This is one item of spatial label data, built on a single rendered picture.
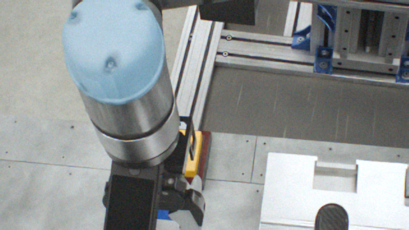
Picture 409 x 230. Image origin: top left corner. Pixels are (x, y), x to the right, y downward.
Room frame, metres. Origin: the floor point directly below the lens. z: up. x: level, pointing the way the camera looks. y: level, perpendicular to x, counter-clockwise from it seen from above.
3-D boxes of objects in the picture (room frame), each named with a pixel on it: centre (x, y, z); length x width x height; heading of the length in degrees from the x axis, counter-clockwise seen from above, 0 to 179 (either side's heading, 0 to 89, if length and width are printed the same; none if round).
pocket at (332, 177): (0.43, -0.14, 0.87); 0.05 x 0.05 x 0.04; 74
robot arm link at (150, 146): (0.39, 0.06, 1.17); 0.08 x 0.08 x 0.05
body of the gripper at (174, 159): (0.40, 0.06, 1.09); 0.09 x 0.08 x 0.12; 164
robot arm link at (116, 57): (0.39, 0.06, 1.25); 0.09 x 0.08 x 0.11; 178
